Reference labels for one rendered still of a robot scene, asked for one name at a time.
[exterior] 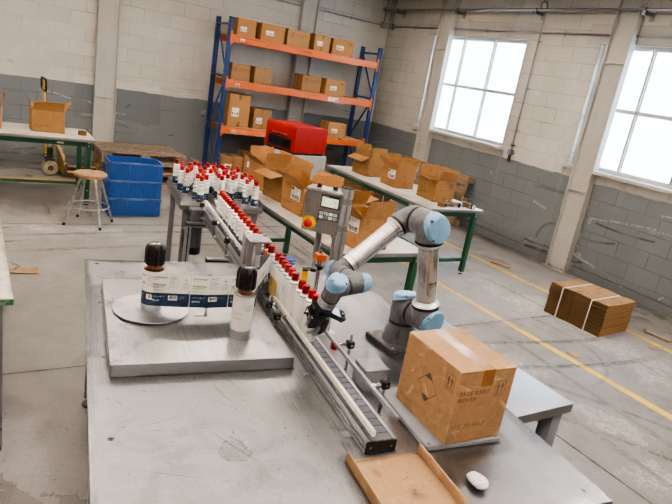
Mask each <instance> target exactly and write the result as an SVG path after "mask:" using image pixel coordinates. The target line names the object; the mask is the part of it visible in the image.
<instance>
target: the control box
mask: <svg viewBox="0 0 672 504"><path fill-rule="evenodd" d="M322 187H323V188H322V189H320V188H317V184H311V185H309V186H307V191H306V197H305V204H304V210H303V216H302V223H301V229H305V230H309V231H314V232H318V233H323V234H327V235H332V236H337V232H338V228H339V220H340V214H341V208H342V205H343V200H344V199H343V197H344V195H343V193H341V192H340V191H341V189H338V192H334V191H332V189H333V188H332V187H327V186H323V185H322ZM322 194H326V195H331V196H335V197H340V198H341V200H340V206H339V210H334V209H329V208H324V207H320V204H321V197H322ZM319 210H323V211H328V212H332V213H337V214H339V215H338V221H337V223H336V222H331V221H327V220H322V219H318V212H319ZM307 218H309V219H311V220H312V226H311V227H305V226H304V224H303V222H304V220H305V219H307Z"/></svg>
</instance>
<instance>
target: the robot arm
mask: <svg viewBox="0 0 672 504"><path fill-rule="evenodd" d="M406 233H413V234H415V245H417V246H418V259H417V281H416V292H413V291H407V290H400V291H396V292H395V293H394V295H393V299H392V304H391V310H390V315H389V320H388V323H387V324H386V326H385V328H384V330H383V332H382V339H383V340H384V341H385V342H387V343H389V344H392V345H395V346H400V347H407V344H408V339H409V335H410V332H411V331H414V328H415V329H417V330H418V331H424V330H431V329H440V328H441V327H442V325H443V323H444V315H443V313H442V312H441V311H439V305H440V304H439V301H438V300H437V299H436V295H437V278H438V261H439V248H440V247H441V246H442V245H443V243H444V242H445V241H446V240H447V236H449V234H450V223H449V220H448V219H447V218H446V217H445V216H444V215H442V214H440V213H439V212H435V211H432V210H429V209H427V208H424V207H422V206H418V205H412V206H408V207H405V208H403V209H401V210H399V211H397V212H396V213H394V214H393V215H392V216H390V217H389V218H388V219H387V222H386V223H385V224H384V225H383V226H381V227H380V228H379V229H378V230H376V231H375V232H374V233H373V234H371V235H370V236H369V237H368V238H366V239H365V240H364V241H363V242H361V243H360V244H359V245H357V246H356V247H355V248H354V249H352V250H351V251H350V252H349V253H347V254H346V255H345V256H344V257H342V258H341V259H340V260H339V261H337V260H331V261H329V262H328V263H327V264H326V266H325V269H324V271H325V274H326V276H328V277H329V278H328V280H327V281H326V284H325V286H324V288H323V290H322V292H321V293H320V295H319V297H318V300H317V301H312V303H311V305H310V306H307V307H306V309H305V311H304V313H303V314H306V316H307V322H306V323H305V324H304V326H306V327H307V328H312V329H311V330H308V331H307V332H306V333H307V334H312V336H317V335H320V334H322V333H324V332H325V331H326V328H327V326H328V324H329V317H330V318H332V319H334V320H336V321H338V322H340V323H342V322H344V321H345V320H346V318H345V313H344V311H342V310H340V309H338V308H336V305H337V304H338V302H339V300H340V299H341V297H344V296H349V295H354V294H359V293H363V292H367V291H369V290H371V288H372V278H371V276H370V275H369V274H368V273H356V272H355V271H356V270H357V269H358V268H360V267H361V266H362V265H363V264H365V263H366V262H367V261H368V260H370V259H371V258H372V257H373V256H375V255H376V254H377V253H378V252H380V251H381V250H382V249H383V248H385V247H386V246H387V245H388V244H389V243H391V242H392V241H393V240H394V239H396V238H397V237H398V236H399V237H402V236H403V235H405V234H406ZM307 309H308V312H306V310H307Z"/></svg>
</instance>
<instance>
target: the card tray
mask: <svg viewBox="0 0 672 504"><path fill-rule="evenodd" d="M346 464H347V465H348V467H349V469H350V470H351V472H352V473H353V475H354V477H355V478H356V480H357V482H358V483H359V485H360V486H361V488H362V490H363V491H364V493H365V494H366V496H367V498H368V499H369V501H370V503H371V504H471V503H470V502H469V501H468V499H467V498H466V497H465V496H464V495H463V493H462V492H461V491H460V490H459V489H458V487H457V486H456V485H455V484H454V483H453V481H452V480H451V479H450V478H449V477H448V475H447V474H446V473H445V472H444V471H443V469H442V468H441V467H440V466H439V464H438V463H437V462H436V461H435V460H434V458H433V457H432V456H431V455H430V454H429V452H428V451H427V450H426V449H425V448H424V446H423V445H422V444H421V443H419V447H418V451H417V452H415V453H407V454H399V455H391V456H383V457H375V458H367V459H359V460H354V458H353V457H352V455H351V454H350V452H349V451H348V452H347V457H346Z"/></svg>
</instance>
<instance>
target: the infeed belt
mask: <svg viewBox="0 0 672 504"><path fill-rule="evenodd" d="M282 318H283V319H284V321H285V322H286V324H287V325H288V326H289V328H290V329H291V331H292V332H293V333H294V335H295V336H296V338H297V339H298V340H299V342H300V343H301V345H302V346H303V347H304V349H305V350H306V352H307V353H308V355H309V356H310V357H311V359H312V360H313V362H314V363H315V364H316V366H317V367H318V369H319V370H320V371H321V373H322V374H323V376H324V377H325V378H326V380H327V381H328V383H329V384H330V386H331V387H332V388H333V390H334V391H335V393H336V394H337V395H338V397H339V398H340V400H341V401H342V402H343V404H344V405H345V407H346V408H347V409H348V411H349V412H350V414H351V415H352V417H353V418H354V419H355V421H356V422H357V424H358V425H359V426H360V428H361V429H362V431H363V432H364V433H365V435H366V436H367V438H368V439H369V440H370V442H378V441H386V440H394V438H393V437H392V435H391V434H390V433H389V432H388V430H387V429H386V428H385V426H384V425H383V424H382V422H381V421H380V420H379V419H378V417H377V416H376V415H375V413H374V412H373V411H372V410H371V408H370V407H369V406H368V404H367V403H366V402H365V400H363V398H362V397H361V395H360V394H359V393H358V391H357V390H356V389H355V388H354V386H353V385H352V384H351V383H350V381H349V380H348V378H347V377H346V376H345V375H344V373H343V372H342V371H341V369H340V368H339V367H338V366H337V364H336V363H335V362H334V360H333V359H332V358H331V356H330V355H329V354H328V353H327V351H326V350H325V349H324V347H323V346H322V345H321V344H320V342H319V341H318V340H317V338H316V339H315V342H314V343H311V344H312V346H313V347H314V348H315V350H316V351H317V352H318V354H319V355H320V356H321V358H322V359H323V360H324V362H325V363H326V365H327V366H328V367H329V369H330V370H331V371H332V373H333V374H334V375H335V377H336V378H337V379H338V381H339V382H340V383H341V385H342V386H343V387H344V389H345V390H346V391H347V393H348V394H349V396H350V397H351V398H352V400H353V401H354V402H355V404H356V405H357V406H358V408H359V409H360V410H361V412H362V413H363V414H364V416H365V417H366V418H367V420H368V421H369V422H370V424H371V425H372V427H373V428H374V429H375V431H376V435H375V437H371V435H370V434H369V432H368V431H367V430H366V428H365V427H364V425H363V424H362V423H361V421H360V420H359V418H358V417H357V416H356V414H355V413H354V412H353V410H352V409H351V407H350V406H349V405H348V403H347V402H346V400H345V399H344V398H343V396H342V395H341V394H340V392H339V391H338V389H337V388H336V387H335V385H334V384H333V382H332V381H331V380H330V378H329V377H328V376H327V374H326V373H325V371H324V370H323V369H322V367H321V366H320V364H319V363H318V362H317V360H316V359H315V357H314V356H313V355H312V353H311V352H310V351H309V349H308V348H307V346H306V345H305V344H304V342H303V341H302V339H301V338H300V337H299V335H298V334H297V333H296V331H295V330H294V328H293V327H292V326H291V324H290V323H289V321H288V320H287V319H286V317H282Z"/></svg>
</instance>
